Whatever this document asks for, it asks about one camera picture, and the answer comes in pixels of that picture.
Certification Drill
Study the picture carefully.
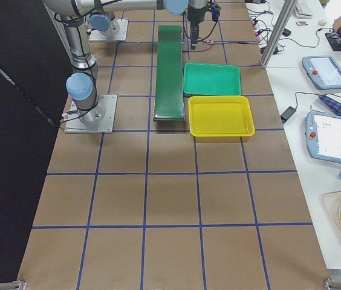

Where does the red black power cable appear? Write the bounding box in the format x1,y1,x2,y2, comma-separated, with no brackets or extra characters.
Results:
182,39,262,54

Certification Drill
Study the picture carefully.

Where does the right corner bracket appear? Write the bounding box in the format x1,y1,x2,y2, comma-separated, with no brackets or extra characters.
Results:
323,279,341,289

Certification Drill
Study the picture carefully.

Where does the lower teach pendant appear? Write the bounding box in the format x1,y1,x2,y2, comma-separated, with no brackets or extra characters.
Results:
305,111,341,164

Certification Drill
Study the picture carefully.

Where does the green plastic tray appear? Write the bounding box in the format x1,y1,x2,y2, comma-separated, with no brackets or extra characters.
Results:
183,62,241,96

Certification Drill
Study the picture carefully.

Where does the aluminium frame post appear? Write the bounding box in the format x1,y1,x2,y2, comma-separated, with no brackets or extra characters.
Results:
260,0,296,69

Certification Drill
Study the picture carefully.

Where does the green conveyor belt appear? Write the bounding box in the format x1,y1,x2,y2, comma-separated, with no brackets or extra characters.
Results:
153,25,185,121

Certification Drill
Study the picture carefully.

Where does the black power adapter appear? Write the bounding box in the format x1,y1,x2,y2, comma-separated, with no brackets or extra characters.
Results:
280,106,296,124

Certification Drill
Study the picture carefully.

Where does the teach pendant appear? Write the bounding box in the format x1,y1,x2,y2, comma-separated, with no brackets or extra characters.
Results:
302,56,341,90
305,111,341,164

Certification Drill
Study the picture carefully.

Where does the blue plaid cloth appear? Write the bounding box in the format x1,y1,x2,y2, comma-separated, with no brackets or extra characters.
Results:
319,95,341,117

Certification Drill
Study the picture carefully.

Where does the white keyboard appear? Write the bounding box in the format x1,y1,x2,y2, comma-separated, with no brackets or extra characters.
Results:
294,0,313,18

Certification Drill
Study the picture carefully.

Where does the left corner bracket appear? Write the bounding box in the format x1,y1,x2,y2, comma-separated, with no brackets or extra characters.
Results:
0,280,27,290

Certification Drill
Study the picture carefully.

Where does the yellow plastic tray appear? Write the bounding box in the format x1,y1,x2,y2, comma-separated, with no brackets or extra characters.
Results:
188,95,255,137

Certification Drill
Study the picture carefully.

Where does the black phone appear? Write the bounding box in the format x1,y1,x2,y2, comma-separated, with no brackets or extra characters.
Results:
282,28,291,37

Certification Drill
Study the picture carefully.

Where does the small controller circuit board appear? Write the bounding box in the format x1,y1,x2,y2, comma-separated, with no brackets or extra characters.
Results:
203,40,215,45

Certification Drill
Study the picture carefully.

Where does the upper teach pendant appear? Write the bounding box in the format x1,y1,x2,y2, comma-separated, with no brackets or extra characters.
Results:
302,56,341,90

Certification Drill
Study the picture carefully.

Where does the corner bracket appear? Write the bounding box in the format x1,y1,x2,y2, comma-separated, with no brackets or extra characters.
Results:
0,280,27,290
323,279,341,289

